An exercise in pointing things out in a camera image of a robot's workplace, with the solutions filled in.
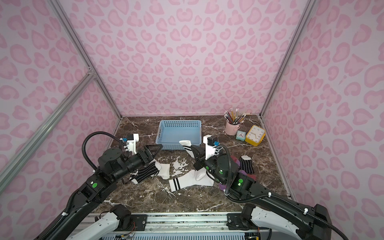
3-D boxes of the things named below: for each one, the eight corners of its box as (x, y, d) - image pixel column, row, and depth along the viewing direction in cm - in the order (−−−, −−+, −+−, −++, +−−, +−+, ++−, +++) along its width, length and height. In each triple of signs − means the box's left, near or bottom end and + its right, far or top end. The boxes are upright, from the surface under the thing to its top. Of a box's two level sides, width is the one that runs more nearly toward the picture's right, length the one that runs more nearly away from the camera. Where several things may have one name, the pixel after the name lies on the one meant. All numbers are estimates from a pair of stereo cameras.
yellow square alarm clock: (243, 140, 107) (244, 137, 104) (251, 127, 115) (252, 124, 112) (259, 148, 103) (260, 145, 100) (266, 133, 111) (267, 130, 108)
